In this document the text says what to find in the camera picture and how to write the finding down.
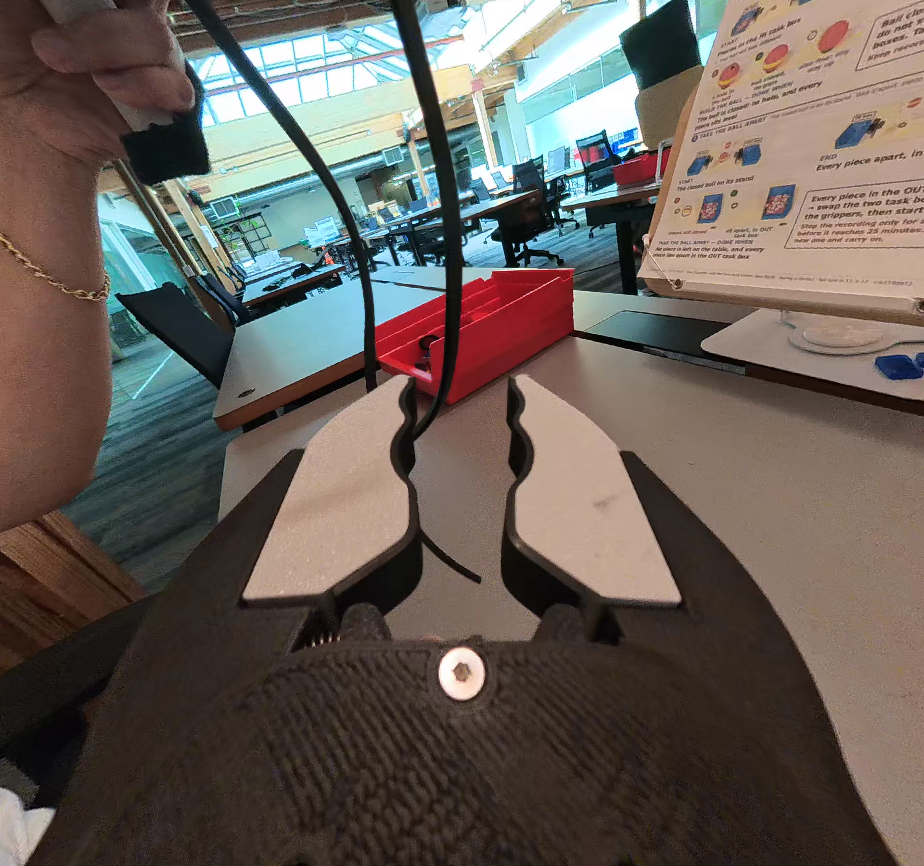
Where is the red plastic bin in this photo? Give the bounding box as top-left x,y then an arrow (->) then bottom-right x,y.
374,267 -> 577,407
613,151 -> 668,187

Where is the instruction sheet board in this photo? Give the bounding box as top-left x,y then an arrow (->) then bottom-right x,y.
637,0 -> 924,327

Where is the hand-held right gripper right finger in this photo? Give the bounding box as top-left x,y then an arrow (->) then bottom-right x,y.
503,373 -> 682,610

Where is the black cable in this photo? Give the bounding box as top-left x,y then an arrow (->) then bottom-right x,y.
145,0 -> 486,587

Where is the person's left hand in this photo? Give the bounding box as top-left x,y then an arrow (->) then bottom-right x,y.
0,0 -> 197,177

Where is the grey desk with wooden edge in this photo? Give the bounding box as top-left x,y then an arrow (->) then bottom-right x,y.
213,266 -> 451,433

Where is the gold chain bracelet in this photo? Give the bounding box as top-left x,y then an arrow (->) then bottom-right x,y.
0,231 -> 112,303

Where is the wooden pillar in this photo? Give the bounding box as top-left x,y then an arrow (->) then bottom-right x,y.
0,511 -> 147,674

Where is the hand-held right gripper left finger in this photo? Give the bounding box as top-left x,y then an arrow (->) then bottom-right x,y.
243,376 -> 423,607

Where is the white stand base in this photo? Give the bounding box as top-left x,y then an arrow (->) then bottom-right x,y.
702,305 -> 924,378

